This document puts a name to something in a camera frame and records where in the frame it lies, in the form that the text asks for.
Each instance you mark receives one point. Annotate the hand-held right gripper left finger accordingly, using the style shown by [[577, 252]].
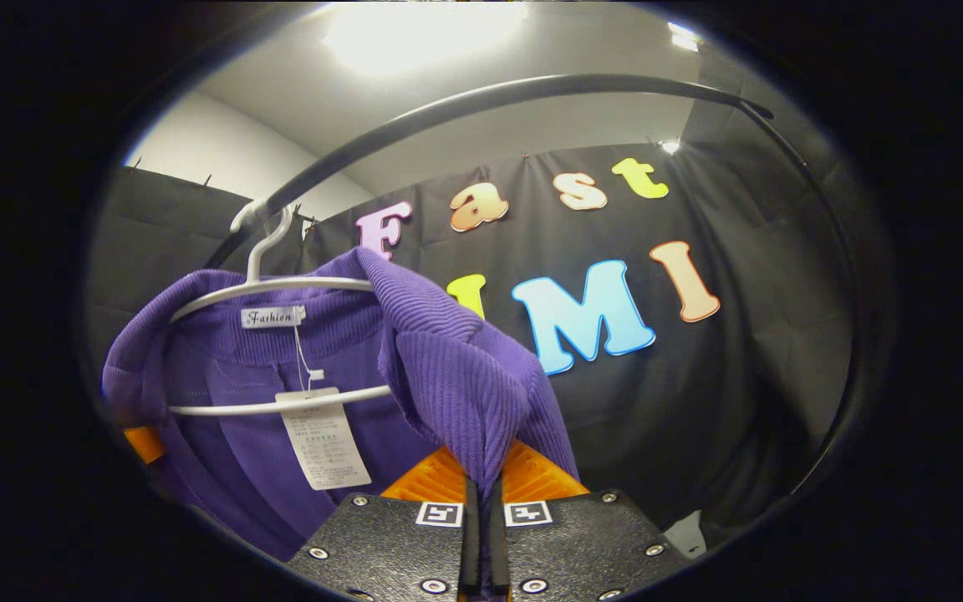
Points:
[[389, 548]]

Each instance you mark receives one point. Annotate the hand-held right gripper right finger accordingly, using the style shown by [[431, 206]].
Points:
[[582, 548]]

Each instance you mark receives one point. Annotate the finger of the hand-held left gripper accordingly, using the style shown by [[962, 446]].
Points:
[[144, 444]]

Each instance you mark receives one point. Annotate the white clothes hanger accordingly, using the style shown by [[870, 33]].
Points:
[[306, 283]]

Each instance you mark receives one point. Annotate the black clothes rack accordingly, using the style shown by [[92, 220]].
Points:
[[532, 84]]

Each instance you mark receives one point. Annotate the black backdrop cloth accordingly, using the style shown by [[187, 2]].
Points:
[[741, 401]]

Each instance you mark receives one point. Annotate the large ceiling light panel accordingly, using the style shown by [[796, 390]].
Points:
[[423, 33]]

